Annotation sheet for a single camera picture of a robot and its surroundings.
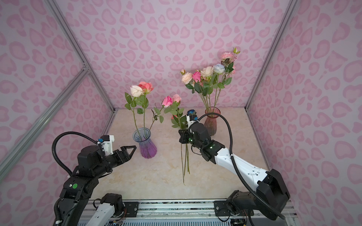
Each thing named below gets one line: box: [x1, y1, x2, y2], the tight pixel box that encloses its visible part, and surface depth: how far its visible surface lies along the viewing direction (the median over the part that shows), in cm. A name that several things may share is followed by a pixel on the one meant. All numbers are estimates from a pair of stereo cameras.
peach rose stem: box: [181, 72, 204, 113], surface depth 80 cm
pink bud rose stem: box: [170, 94, 188, 186], surface depth 80 cm
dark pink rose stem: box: [192, 71, 209, 114], surface depth 81 cm
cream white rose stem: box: [200, 65, 214, 78], surface depth 80 cm
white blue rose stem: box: [213, 63, 226, 96], surface depth 80 cm
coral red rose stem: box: [135, 81, 155, 139], surface depth 76 cm
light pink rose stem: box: [220, 46, 241, 74], surface depth 81 cm
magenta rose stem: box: [148, 95, 173, 134], surface depth 69 cm
